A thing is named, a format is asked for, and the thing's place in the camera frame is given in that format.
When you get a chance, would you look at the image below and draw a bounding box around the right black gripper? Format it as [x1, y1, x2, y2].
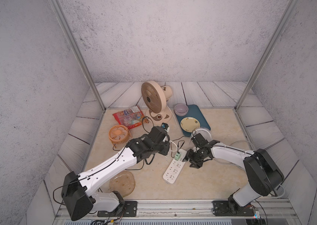
[180, 148, 204, 168]

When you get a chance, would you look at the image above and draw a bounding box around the green usb plug adapter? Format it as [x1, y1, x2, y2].
[174, 152, 181, 161]

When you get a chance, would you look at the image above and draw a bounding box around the white fan power cable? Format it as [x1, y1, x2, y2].
[165, 104, 186, 158]

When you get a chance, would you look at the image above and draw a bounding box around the white power strip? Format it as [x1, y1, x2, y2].
[163, 149, 187, 184]

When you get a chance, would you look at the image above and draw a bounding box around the red snack bag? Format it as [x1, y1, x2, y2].
[112, 106, 148, 129]

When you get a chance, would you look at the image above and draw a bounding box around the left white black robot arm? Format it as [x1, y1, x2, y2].
[61, 123, 170, 221]

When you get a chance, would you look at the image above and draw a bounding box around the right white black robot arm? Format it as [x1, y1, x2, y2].
[183, 134, 284, 216]

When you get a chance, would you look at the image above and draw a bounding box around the small white usb fan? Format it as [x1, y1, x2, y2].
[190, 127, 213, 142]

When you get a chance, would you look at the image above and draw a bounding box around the small orange usb fan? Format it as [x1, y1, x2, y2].
[108, 125, 132, 145]

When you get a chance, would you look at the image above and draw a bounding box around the beige desk fan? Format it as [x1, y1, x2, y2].
[141, 81, 173, 126]

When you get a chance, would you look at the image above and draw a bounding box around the yellow plate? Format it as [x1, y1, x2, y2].
[180, 117, 201, 133]

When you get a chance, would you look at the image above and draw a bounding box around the purple bowl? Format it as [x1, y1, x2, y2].
[174, 103, 189, 116]

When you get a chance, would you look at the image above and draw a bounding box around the teal tray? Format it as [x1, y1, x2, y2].
[175, 105, 211, 137]

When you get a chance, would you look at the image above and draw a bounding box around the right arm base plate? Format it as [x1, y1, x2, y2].
[212, 200, 256, 217]

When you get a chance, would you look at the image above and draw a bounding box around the aluminium front rail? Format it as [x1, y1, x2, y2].
[52, 199, 301, 225]

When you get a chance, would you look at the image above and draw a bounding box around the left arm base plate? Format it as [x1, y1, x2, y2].
[97, 201, 138, 218]

